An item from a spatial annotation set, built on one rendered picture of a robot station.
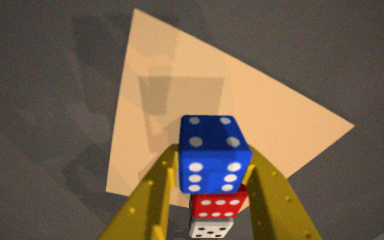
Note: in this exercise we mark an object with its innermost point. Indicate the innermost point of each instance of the blue die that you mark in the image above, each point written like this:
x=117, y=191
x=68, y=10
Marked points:
x=213, y=154

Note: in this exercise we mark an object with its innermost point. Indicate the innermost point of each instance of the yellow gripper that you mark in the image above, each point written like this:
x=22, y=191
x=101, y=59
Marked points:
x=276, y=212

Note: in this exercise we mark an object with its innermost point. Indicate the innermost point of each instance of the red die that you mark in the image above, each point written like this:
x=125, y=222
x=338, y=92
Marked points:
x=218, y=205

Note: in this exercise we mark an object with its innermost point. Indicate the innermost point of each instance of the peach flat mat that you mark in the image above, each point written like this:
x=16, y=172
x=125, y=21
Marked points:
x=168, y=74

